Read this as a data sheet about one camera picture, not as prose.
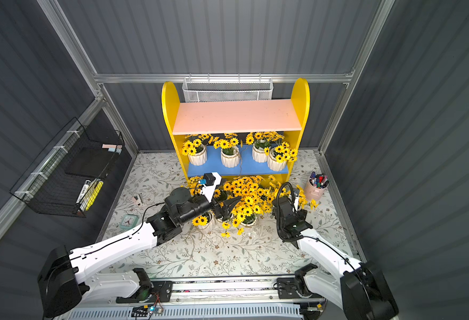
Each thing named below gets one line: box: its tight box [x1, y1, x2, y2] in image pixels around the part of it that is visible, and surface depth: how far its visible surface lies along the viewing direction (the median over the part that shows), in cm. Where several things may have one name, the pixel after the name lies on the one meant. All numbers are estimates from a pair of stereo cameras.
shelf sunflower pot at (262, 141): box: [245, 131, 285, 163], surface depth 95 cm
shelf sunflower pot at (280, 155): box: [267, 142, 298, 172], surface depth 86 cm
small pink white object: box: [131, 194, 142, 206], surface depth 98 cm
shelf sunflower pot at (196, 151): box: [181, 138, 208, 166], surface depth 89 cm
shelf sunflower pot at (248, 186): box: [223, 174, 267, 200], surface depth 88 cm
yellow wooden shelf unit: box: [161, 78, 311, 183], surface depth 88 cm
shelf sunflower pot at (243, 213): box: [221, 196, 264, 238], surface depth 81 cm
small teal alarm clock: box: [119, 214, 140, 230], surface depth 91 cm
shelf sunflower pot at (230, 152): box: [213, 133, 241, 168], surface depth 92 cm
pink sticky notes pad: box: [101, 143, 123, 155], surface depth 86 cm
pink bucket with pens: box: [305, 171, 330, 201], surface depth 93 cm
